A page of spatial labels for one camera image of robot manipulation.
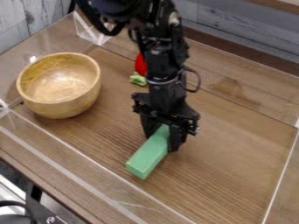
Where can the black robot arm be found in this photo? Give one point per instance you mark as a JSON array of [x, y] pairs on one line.
[[155, 29]]

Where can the clear acrylic corner bracket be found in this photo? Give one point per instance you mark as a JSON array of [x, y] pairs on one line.
[[87, 32]]

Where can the brown wooden bowl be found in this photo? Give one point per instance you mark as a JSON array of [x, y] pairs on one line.
[[60, 84]]

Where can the black table leg bracket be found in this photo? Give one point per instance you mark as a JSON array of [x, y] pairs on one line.
[[43, 215]]

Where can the red plush strawberry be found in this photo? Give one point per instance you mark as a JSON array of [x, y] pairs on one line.
[[138, 77]]

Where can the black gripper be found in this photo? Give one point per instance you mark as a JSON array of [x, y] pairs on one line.
[[180, 116]]

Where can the green rectangular block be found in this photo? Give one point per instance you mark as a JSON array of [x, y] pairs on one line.
[[150, 154]]

